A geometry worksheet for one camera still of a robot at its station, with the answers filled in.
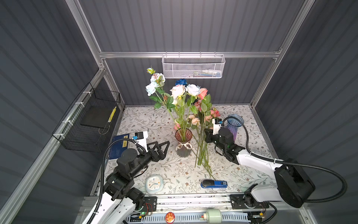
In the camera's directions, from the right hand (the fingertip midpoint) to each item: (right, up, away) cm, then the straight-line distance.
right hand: (206, 130), depth 85 cm
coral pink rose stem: (0, +16, -2) cm, 16 cm away
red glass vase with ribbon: (-14, -3, -5) cm, 15 cm away
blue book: (-60, -13, +11) cm, 62 cm away
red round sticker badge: (-21, -43, -16) cm, 50 cm away
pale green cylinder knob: (-1, -38, -22) cm, 43 cm away
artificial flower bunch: (-1, +4, +18) cm, 19 cm away
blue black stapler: (-1, -30, -6) cm, 31 cm away
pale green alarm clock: (-30, -30, -8) cm, 43 cm away
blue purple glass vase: (+14, +5, -8) cm, 17 cm away
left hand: (-23, -4, -19) cm, 31 cm away
